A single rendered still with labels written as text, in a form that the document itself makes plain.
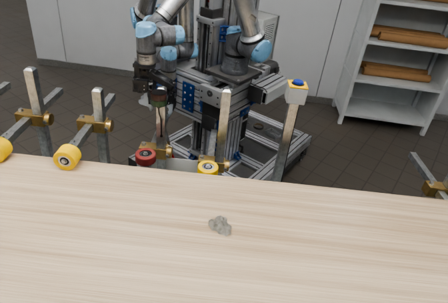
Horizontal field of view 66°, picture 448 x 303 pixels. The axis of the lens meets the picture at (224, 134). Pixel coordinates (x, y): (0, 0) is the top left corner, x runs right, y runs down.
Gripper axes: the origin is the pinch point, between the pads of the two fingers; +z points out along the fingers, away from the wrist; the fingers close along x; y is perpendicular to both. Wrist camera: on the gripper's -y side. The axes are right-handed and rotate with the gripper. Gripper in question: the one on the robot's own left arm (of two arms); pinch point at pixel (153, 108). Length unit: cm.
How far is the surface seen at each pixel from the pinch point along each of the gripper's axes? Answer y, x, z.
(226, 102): -30.6, 9.6, -11.4
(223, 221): -34, 51, 10
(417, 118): -234, -200, 88
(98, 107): 19.3, 9.6, -3.3
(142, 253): -12, 65, 10
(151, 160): -4.1, 21.6, 10.9
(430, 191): -122, 10, 20
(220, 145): -30.1, 9.6, 8.4
